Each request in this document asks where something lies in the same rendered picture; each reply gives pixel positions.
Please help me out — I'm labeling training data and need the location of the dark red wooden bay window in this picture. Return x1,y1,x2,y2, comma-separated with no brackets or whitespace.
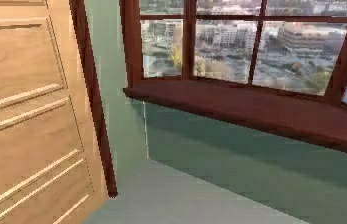
118,0,347,158

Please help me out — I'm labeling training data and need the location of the light wooden panelled door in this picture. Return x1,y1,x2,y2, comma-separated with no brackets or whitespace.
0,0,119,224

